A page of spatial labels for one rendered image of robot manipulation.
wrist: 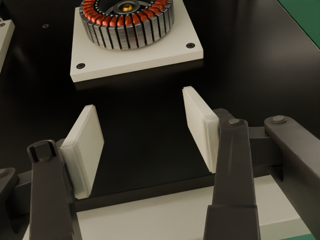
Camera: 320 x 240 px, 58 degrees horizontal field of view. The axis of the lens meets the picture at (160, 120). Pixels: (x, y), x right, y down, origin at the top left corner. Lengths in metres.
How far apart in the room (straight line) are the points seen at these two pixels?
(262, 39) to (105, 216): 0.26
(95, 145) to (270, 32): 0.27
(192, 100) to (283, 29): 0.24
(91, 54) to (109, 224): 0.19
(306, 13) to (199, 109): 0.34
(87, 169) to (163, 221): 0.11
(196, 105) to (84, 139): 0.06
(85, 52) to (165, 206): 0.20
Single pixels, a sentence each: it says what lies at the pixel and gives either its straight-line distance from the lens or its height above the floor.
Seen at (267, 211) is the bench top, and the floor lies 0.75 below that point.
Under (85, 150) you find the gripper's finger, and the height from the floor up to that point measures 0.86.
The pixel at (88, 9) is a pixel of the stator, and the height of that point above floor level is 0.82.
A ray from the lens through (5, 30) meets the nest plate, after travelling 0.46.
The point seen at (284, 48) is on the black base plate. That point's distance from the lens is 0.36.
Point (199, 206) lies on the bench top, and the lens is 0.25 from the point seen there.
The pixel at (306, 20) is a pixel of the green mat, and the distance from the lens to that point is 0.45.
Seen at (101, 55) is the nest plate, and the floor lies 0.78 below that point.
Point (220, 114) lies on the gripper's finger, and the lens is 0.16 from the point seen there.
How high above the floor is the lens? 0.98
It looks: 50 degrees down
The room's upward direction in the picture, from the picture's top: 10 degrees counter-clockwise
